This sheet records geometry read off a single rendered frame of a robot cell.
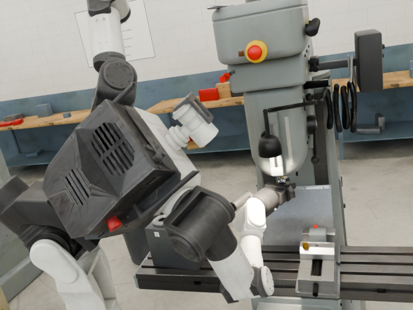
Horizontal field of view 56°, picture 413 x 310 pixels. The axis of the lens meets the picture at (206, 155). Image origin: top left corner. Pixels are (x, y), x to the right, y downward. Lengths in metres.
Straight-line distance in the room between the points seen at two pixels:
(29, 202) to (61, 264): 0.18
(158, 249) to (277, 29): 1.02
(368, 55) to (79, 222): 1.13
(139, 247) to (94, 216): 2.51
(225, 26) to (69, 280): 0.81
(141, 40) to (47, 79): 1.90
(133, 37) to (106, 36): 5.06
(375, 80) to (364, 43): 0.14
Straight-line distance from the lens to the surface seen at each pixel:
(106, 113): 0.86
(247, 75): 1.23
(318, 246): 1.51
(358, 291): 1.56
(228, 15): 1.13
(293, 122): 1.29
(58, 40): 6.89
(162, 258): 1.70
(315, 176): 1.84
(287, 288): 1.57
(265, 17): 1.11
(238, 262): 0.99
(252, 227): 1.22
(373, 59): 1.55
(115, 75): 1.01
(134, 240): 3.36
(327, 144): 1.79
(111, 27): 1.14
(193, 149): 5.49
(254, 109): 1.29
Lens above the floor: 1.85
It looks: 18 degrees down
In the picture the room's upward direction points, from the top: 10 degrees counter-clockwise
